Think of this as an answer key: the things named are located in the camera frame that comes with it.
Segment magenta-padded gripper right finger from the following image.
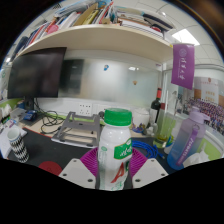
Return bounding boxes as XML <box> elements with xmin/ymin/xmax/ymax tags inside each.
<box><xmin>126</xmin><ymin>148</ymin><xmax>169</xmax><ymax>190</ymax></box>

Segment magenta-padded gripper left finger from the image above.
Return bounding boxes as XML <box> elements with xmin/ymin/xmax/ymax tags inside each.
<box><xmin>58</xmin><ymin>147</ymin><xmax>101</xmax><ymax>190</ymax></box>

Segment white drink bottle green cap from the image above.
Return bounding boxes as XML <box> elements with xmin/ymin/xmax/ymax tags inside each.
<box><xmin>97</xmin><ymin>107</ymin><xmax>134</xmax><ymax>192</ymax></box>

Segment purple translucent water bottle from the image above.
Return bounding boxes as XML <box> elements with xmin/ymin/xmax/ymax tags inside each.
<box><xmin>166</xmin><ymin>106</ymin><xmax>212</xmax><ymax>171</ymax></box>

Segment flat round red coaster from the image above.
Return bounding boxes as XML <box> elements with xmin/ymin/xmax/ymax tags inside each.
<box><xmin>38</xmin><ymin>160</ymin><xmax>64</xmax><ymax>177</ymax></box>

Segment black desk mat red edge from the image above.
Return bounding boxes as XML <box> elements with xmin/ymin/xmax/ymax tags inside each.
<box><xmin>6</xmin><ymin>128</ymin><xmax>101</xmax><ymax>176</ymax></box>

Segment green drinking glass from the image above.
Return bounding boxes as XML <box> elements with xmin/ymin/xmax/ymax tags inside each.
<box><xmin>153</xmin><ymin>109</ymin><xmax>176</xmax><ymax>149</ymax></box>

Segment grey metal laptop stand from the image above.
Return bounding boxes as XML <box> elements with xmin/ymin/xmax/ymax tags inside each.
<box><xmin>50</xmin><ymin>111</ymin><xmax>102</xmax><ymax>149</ymax></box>

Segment crumpled white tissue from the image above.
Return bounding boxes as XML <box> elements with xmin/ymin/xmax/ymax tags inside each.
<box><xmin>182</xmin><ymin>149</ymin><xmax>210</xmax><ymax>168</ymax></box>

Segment white lidded jar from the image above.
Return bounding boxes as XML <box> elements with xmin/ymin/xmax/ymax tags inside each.
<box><xmin>131</xmin><ymin>107</ymin><xmax>151</xmax><ymax>128</ymax></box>

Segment dark wine bottle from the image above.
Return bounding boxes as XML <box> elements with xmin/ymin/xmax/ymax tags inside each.
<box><xmin>149</xmin><ymin>87</ymin><xmax>163</xmax><ymax>126</ymax></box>

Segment small blue device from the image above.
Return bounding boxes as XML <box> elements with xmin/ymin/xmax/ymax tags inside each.
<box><xmin>23</xmin><ymin>109</ymin><xmax>38</xmax><ymax>122</ymax></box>

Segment white printed paper stack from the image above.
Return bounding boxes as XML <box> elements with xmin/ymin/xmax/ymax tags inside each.
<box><xmin>0</xmin><ymin>124</ymin><xmax>28</xmax><ymax>159</ymax></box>

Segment clear plastic box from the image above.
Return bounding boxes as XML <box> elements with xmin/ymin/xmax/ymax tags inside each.
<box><xmin>9</xmin><ymin>107</ymin><xmax>26</xmax><ymax>121</ymax></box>

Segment group photo poster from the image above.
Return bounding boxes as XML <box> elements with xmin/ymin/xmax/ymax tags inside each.
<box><xmin>181</xmin><ymin>76</ymin><xmax>224</xmax><ymax>136</ymax></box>

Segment black computer monitor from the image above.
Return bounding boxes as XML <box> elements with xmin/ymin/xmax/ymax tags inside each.
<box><xmin>7</xmin><ymin>47</ymin><xmax>68</xmax><ymax>100</ymax></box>

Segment purple hanging banner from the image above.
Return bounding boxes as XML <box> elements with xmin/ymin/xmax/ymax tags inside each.
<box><xmin>170</xmin><ymin>43</ymin><xmax>196</xmax><ymax>90</ymax></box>

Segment beige shelf with books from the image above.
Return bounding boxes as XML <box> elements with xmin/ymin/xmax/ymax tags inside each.
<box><xmin>13</xmin><ymin>0</ymin><xmax>176</xmax><ymax>64</ymax></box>

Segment rectangular ceiling light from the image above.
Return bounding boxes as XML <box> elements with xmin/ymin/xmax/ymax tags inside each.
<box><xmin>171</xmin><ymin>28</ymin><xmax>201</xmax><ymax>47</ymax></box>

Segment coiled blue cable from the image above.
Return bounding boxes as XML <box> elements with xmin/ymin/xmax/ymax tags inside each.
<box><xmin>131</xmin><ymin>139</ymin><xmax>168</xmax><ymax>160</ymax></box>

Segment black tangled cables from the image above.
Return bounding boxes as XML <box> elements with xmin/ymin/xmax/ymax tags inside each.
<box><xmin>33</xmin><ymin>99</ymin><xmax>66</xmax><ymax>135</ymax></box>

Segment white wall socket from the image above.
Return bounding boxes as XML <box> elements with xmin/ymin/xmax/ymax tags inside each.
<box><xmin>78</xmin><ymin>102</ymin><xmax>93</xmax><ymax>116</ymax></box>

